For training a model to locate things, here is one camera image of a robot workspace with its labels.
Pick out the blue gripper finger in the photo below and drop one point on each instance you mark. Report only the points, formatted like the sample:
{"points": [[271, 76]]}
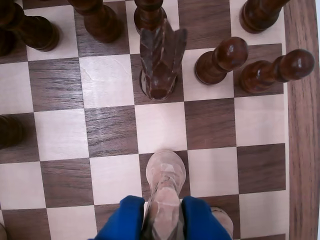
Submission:
{"points": [[125, 220], [200, 220]]}

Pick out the light wooden knight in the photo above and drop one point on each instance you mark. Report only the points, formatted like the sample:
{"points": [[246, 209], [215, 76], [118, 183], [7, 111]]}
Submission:
{"points": [[165, 175]]}

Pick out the wooden chessboard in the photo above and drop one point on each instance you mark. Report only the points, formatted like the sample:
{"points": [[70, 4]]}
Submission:
{"points": [[110, 130]]}

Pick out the dark wooden pawn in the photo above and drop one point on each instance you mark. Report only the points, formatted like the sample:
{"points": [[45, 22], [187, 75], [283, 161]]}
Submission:
{"points": [[10, 132], [105, 25], [42, 35], [212, 67], [6, 42], [150, 17]]}

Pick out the black pawn H6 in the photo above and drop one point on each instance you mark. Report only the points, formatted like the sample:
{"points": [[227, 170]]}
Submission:
{"points": [[260, 77]]}

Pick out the dark wooden knight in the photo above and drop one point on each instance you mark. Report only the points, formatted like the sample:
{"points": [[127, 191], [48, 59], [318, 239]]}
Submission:
{"points": [[160, 65]]}

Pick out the dark wooden rook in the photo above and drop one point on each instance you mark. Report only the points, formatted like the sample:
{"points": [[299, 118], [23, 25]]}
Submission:
{"points": [[260, 17]]}

